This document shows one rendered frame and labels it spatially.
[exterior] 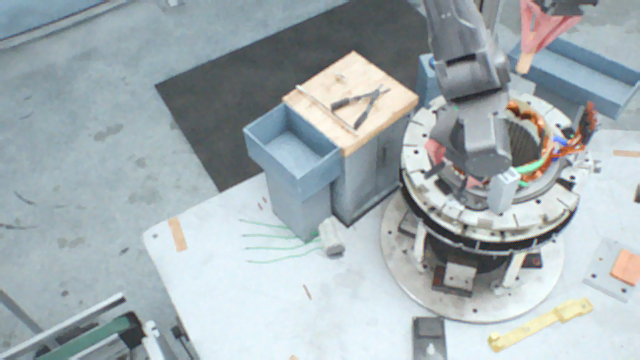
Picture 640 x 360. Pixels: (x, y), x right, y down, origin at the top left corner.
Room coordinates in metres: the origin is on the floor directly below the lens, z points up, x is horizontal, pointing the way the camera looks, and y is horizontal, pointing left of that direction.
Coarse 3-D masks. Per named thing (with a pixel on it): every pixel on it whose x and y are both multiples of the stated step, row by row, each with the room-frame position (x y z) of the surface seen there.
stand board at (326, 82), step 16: (336, 64) 0.97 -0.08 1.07; (352, 64) 0.96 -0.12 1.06; (368, 64) 0.96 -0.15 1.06; (320, 80) 0.93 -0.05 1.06; (336, 80) 0.92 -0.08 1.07; (352, 80) 0.92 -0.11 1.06; (368, 80) 0.91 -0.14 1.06; (384, 80) 0.91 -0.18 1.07; (288, 96) 0.89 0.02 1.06; (304, 96) 0.89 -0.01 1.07; (320, 96) 0.88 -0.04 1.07; (336, 96) 0.88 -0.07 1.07; (352, 96) 0.87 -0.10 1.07; (384, 96) 0.86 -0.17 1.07; (400, 96) 0.86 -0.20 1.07; (416, 96) 0.85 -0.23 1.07; (304, 112) 0.84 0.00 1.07; (320, 112) 0.84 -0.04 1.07; (336, 112) 0.83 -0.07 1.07; (352, 112) 0.83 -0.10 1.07; (384, 112) 0.82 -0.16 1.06; (400, 112) 0.82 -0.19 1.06; (320, 128) 0.80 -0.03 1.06; (336, 128) 0.79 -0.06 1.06; (368, 128) 0.78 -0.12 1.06; (384, 128) 0.80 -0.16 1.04; (352, 144) 0.75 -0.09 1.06
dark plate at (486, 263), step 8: (432, 240) 0.68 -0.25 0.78; (440, 240) 0.68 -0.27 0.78; (432, 248) 0.66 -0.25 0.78; (440, 248) 0.66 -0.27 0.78; (448, 248) 0.66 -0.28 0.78; (456, 248) 0.66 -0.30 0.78; (440, 256) 0.64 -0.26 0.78; (448, 256) 0.64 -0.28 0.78; (464, 256) 0.64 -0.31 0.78; (472, 256) 0.63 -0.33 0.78; (480, 256) 0.63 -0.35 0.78; (488, 256) 0.63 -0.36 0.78; (496, 256) 0.63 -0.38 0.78; (504, 256) 0.63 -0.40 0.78; (480, 264) 0.61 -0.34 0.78; (488, 264) 0.61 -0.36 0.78; (496, 264) 0.61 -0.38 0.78; (480, 272) 0.59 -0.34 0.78; (488, 272) 0.59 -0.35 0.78
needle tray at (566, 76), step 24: (552, 48) 0.98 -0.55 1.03; (576, 48) 0.94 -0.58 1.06; (528, 72) 0.91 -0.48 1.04; (552, 72) 0.91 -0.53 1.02; (576, 72) 0.91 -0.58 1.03; (600, 72) 0.90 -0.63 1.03; (624, 72) 0.87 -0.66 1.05; (552, 96) 0.87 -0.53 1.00; (576, 96) 0.83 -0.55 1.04; (600, 96) 0.80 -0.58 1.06; (624, 96) 0.83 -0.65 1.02; (576, 120) 0.85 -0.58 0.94
